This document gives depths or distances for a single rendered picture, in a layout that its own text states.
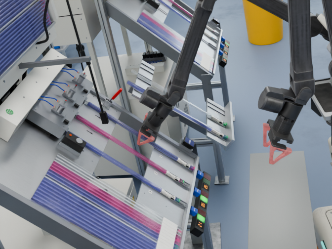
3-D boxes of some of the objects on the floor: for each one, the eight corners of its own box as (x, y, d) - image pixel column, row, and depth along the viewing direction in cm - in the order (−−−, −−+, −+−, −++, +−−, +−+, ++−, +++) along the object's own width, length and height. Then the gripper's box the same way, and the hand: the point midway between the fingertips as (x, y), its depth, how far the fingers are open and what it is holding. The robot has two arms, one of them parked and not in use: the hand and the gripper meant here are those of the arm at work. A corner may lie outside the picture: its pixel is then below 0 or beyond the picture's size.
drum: (285, 28, 497) (282, -36, 464) (287, 44, 463) (283, -23, 430) (245, 32, 507) (239, -30, 474) (244, 48, 473) (237, -18, 440)
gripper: (165, 126, 182) (144, 152, 190) (171, 107, 194) (151, 132, 202) (150, 117, 181) (129, 143, 189) (157, 98, 192) (137, 123, 201)
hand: (142, 136), depth 195 cm, fingers open, 9 cm apart
